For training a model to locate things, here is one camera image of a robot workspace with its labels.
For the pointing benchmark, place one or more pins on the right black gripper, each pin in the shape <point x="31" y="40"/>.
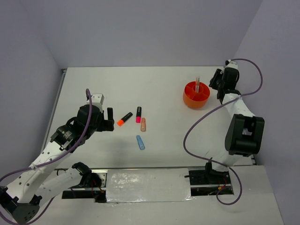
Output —
<point x="217" y="74"/>

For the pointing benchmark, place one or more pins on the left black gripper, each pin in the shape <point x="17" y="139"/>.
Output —
<point x="107" y="125"/>

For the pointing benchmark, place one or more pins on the pink black highlighter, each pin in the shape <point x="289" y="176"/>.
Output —
<point x="138" y="114"/>

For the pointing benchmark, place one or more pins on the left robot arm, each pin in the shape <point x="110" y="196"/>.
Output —
<point x="23" y="197"/>

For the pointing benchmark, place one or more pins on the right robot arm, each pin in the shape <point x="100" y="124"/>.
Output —
<point x="245" y="132"/>

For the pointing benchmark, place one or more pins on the orange black highlighter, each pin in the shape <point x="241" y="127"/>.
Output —
<point x="124" y="119"/>

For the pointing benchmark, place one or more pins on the orange round organizer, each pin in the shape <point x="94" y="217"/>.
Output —
<point x="193" y="99"/>

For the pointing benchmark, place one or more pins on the orange translucent correction tape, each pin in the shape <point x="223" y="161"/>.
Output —
<point x="143" y="125"/>

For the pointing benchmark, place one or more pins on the white foil-covered panel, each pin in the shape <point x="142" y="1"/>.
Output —
<point x="148" y="185"/>

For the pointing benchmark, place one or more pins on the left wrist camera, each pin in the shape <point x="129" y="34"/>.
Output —
<point x="97" y="100"/>

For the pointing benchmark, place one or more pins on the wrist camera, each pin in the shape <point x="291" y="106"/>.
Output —
<point x="97" y="100"/>
<point x="231" y="64"/>

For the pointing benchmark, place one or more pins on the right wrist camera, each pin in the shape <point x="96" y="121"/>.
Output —
<point x="231" y="64"/>

